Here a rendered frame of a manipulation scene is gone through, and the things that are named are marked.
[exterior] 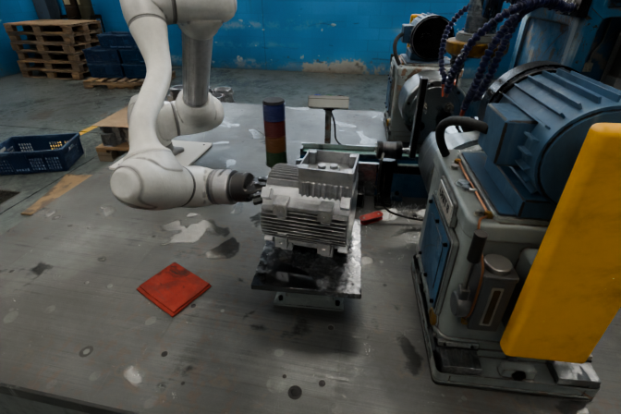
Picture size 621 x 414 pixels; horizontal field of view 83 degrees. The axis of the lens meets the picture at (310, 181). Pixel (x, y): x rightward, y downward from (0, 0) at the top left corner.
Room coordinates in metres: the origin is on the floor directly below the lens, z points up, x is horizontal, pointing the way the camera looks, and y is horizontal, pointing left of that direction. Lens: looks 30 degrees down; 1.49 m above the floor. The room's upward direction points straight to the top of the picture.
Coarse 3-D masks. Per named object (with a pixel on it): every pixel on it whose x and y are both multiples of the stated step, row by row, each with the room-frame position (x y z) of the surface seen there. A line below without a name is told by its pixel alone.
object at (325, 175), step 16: (304, 160) 0.70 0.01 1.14; (320, 160) 0.75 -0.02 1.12; (336, 160) 0.74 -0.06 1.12; (352, 160) 0.72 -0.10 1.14; (304, 176) 0.66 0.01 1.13; (320, 176) 0.65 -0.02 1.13; (336, 176) 0.64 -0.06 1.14; (352, 176) 0.63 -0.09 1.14; (304, 192) 0.66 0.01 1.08; (320, 192) 0.65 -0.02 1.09; (336, 192) 0.64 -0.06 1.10; (352, 192) 0.65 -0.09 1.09
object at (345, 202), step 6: (264, 192) 0.66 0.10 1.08; (270, 192) 0.66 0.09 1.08; (264, 198) 0.66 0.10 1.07; (270, 198) 0.66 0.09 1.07; (342, 198) 0.63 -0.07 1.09; (348, 198) 0.62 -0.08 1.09; (342, 204) 0.62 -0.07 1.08; (348, 204) 0.61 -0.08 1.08; (348, 210) 0.62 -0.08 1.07; (354, 222) 0.74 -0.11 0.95; (270, 240) 0.65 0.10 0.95; (342, 252) 0.61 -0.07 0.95
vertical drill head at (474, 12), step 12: (480, 0) 1.11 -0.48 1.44; (492, 0) 1.10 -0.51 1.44; (468, 12) 1.15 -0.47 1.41; (480, 12) 1.11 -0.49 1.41; (492, 12) 1.10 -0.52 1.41; (468, 24) 1.13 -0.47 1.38; (480, 24) 1.10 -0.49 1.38; (456, 36) 1.16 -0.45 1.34; (468, 36) 1.10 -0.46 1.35; (492, 36) 1.08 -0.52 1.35; (456, 48) 1.10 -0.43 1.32; (480, 48) 1.06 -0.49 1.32; (492, 60) 1.09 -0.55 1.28; (456, 84) 1.11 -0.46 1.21; (480, 84) 1.17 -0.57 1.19
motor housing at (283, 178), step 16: (272, 176) 0.70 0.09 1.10; (288, 176) 0.70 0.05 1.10; (288, 192) 0.67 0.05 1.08; (272, 208) 0.64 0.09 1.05; (288, 208) 0.63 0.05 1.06; (304, 208) 0.63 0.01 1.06; (336, 208) 0.63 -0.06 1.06; (352, 208) 0.75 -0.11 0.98; (272, 224) 0.63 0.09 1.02; (288, 224) 0.62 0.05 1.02; (304, 224) 0.62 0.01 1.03; (320, 224) 0.61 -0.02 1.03; (336, 224) 0.60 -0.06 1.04; (352, 224) 0.72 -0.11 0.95; (288, 240) 0.63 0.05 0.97; (304, 240) 0.62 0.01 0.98; (320, 240) 0.61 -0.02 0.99; (336, 240) 0.60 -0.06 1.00
